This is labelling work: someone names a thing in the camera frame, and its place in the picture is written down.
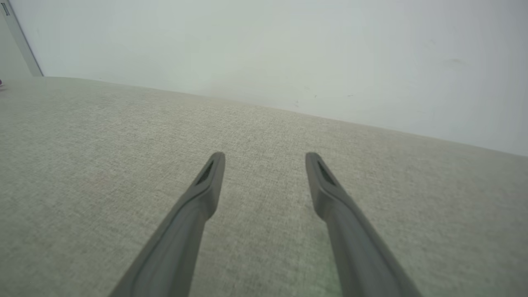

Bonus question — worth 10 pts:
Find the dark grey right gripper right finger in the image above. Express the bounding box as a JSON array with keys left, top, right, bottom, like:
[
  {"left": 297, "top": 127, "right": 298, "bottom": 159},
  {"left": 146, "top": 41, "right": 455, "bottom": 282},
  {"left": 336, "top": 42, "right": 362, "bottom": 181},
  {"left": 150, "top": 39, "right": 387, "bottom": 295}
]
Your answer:
[{"left": 306, "top": 152, "right": 421, "bottom": 297}]

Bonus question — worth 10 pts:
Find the grey metal frame pipe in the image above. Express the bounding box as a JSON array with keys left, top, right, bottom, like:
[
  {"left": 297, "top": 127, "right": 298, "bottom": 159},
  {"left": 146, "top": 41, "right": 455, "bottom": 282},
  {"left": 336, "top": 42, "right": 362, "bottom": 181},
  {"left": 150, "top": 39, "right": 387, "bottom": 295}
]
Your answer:
[{"left": 0, "top": 0, "right": 44, "bottom": 77}]

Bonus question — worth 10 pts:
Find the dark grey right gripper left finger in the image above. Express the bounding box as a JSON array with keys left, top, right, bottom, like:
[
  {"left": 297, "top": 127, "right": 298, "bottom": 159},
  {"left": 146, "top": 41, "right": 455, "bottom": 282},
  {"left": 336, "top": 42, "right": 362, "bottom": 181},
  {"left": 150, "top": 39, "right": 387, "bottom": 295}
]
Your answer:
[{"left": 109, "top": 152, "right": 226, "bottom": 297}]

